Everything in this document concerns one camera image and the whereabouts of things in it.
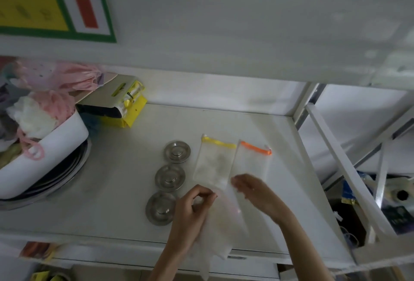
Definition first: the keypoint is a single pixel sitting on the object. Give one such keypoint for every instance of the person's left hand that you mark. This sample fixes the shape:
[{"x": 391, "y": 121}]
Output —
[{"x": 186, "y": 217}]

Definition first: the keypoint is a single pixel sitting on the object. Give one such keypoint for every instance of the person's right hand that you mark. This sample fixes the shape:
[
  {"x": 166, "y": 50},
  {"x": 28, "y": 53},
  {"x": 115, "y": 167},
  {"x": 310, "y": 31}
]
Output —
[{"x": 263, "y": 198}]

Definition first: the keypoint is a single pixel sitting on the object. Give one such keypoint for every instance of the person's left fingers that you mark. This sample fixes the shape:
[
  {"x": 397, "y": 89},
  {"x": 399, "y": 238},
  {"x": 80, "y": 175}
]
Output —
[{"x": 200, "y": 195}]

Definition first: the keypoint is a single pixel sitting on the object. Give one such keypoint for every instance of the person's right fingers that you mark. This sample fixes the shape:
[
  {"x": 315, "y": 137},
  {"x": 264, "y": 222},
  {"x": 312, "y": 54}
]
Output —
[{"x": 243, "y": 185}]

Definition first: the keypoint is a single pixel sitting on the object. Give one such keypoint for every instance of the white mesh bag pink ribbon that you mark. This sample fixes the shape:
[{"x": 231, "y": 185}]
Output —
[{"x": 223, "y": 229}]

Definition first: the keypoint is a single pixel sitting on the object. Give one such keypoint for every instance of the person's left forearm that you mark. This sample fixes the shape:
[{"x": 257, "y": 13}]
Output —
[{"x": 168, "y": 263}]

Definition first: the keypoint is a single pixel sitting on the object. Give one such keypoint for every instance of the person's right forearm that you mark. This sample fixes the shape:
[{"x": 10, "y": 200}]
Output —
[{"x": 305, "y": 251}]

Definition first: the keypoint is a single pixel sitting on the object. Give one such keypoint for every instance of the white mesh bag orange ribbon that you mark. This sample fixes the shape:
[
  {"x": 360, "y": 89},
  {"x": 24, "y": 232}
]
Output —
[{"x": 250, "y": 162}]

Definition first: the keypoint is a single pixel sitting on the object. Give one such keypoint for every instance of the white mesh bag yellow ribbon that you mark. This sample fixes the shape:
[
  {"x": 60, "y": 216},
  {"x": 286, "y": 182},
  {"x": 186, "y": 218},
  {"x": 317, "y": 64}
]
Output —
[{"x": 212, "y": 164}]

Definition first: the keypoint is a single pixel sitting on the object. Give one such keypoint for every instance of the round steel sink stopper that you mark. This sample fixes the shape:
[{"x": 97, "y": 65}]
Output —
[
  {"x": 160, "y": 208},
  {"x": 176, "y": 151},
  {"x": 169, "y": 177}
]

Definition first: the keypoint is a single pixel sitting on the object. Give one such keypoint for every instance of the white metal shelf rack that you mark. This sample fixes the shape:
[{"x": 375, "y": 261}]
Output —
[{"x": 342, "y": 167}]

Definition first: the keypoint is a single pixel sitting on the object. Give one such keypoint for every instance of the yellow cardboard hanging package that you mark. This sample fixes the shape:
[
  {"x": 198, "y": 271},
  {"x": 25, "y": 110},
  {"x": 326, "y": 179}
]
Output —
[{"x": 119, "y": 101}]

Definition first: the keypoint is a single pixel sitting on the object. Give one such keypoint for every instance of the stack of round metal plates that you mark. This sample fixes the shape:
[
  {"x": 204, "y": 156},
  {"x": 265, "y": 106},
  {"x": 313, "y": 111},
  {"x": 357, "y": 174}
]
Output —
[{"x": 69, "y": 174}]

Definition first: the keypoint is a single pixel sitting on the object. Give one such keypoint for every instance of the white plastic basin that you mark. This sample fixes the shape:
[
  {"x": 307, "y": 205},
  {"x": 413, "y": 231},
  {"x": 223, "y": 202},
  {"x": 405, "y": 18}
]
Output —
[{"x": 48, "y": 158}]

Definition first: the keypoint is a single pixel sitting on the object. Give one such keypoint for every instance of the clear bottle with black cap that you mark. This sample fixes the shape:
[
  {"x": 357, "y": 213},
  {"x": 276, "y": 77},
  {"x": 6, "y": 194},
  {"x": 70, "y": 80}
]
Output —
[{"x": 401, "y": 193}]

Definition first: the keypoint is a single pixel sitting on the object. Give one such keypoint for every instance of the black box with gold print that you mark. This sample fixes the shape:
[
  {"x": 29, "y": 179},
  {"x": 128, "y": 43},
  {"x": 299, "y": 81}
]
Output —
[{"x": 399, "y": 216}]

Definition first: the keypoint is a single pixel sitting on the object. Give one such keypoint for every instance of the pink and white bath sponge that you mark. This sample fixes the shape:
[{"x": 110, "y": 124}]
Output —
[{"x": 42, "y": 111}]

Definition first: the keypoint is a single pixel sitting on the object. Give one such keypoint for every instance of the pink plastic bag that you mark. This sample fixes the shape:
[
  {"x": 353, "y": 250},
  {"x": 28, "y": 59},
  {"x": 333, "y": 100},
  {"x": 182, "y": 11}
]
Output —
[{"x": 64, "y": 75}]

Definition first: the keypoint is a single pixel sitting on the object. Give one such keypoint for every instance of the yellow green red poster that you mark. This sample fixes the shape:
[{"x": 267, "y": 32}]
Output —
[{"x": 48, "y": 2}]

